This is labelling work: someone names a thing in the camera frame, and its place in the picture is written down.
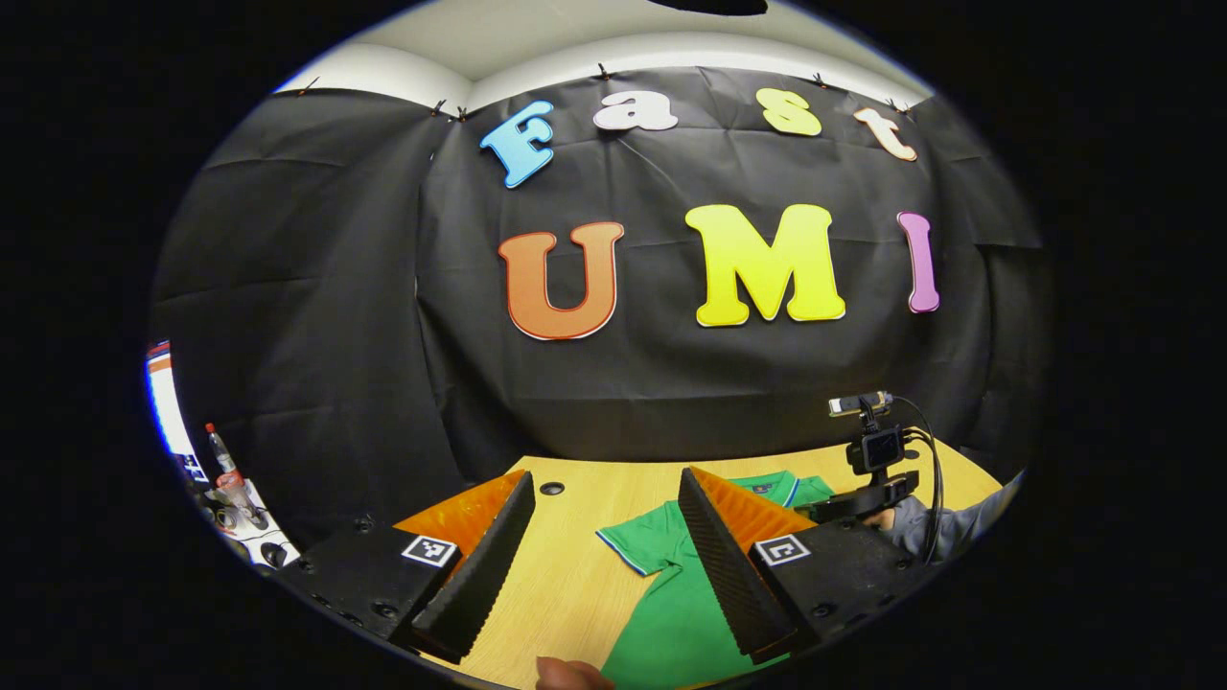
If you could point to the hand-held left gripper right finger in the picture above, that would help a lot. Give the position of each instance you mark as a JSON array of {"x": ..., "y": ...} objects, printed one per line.
[{"x": 729, "y": 575}]

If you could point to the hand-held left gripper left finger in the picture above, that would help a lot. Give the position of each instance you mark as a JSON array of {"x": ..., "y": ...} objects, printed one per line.
[{"x": 479, "y": 575}]

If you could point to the green T-shirt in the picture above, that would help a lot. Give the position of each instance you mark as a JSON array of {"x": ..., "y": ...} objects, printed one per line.
[{"x": 671, "y": 613}]

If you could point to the black computer mouse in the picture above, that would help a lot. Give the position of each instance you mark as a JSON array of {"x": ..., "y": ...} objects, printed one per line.
[{"x": 274, "y": 554}]

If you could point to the white side desk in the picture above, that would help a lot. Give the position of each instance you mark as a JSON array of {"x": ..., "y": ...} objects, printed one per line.
[{"x": 254, "y": 541}]

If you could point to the clear plastic cup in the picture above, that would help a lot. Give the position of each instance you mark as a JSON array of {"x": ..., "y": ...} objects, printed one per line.
[{"x": 240, "y": 494}]

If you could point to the red-capped plastic bottle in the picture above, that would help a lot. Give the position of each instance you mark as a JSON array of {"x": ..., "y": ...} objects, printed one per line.
[{"x": 221, "y": 450}]

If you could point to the black backdrop cloth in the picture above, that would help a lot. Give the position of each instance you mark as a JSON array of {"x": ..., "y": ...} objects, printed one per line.
[{"x": 335, "y": 287}]

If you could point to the computer monitor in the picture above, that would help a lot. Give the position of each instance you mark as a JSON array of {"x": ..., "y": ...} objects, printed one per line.
[{"x": 165, "y": 402}]

